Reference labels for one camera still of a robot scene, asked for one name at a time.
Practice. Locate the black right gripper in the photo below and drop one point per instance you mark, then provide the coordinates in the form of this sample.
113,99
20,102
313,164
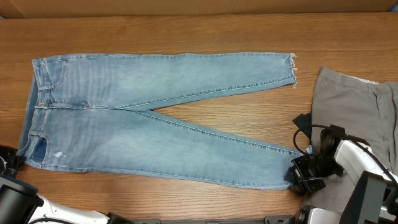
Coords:
298,172

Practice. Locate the light blue denim jeans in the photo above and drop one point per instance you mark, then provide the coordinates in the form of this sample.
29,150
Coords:
98,113

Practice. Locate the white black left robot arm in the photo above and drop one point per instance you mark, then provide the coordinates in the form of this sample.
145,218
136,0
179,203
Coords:
21,203

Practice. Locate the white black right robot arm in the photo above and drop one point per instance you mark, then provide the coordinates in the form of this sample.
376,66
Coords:
374,198

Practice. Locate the small blue tag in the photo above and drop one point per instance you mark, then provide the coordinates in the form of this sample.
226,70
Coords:
309,149

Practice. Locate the black cloth piece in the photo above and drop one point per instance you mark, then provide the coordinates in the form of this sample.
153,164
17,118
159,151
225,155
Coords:
304,123

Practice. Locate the grey folded shorts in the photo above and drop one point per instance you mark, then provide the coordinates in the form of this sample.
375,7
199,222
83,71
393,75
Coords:
364,108

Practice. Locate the brown cardboard back panel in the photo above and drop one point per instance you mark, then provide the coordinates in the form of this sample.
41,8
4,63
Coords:
93,8

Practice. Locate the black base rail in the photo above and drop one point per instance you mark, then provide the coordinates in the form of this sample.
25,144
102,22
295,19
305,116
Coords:
278,219

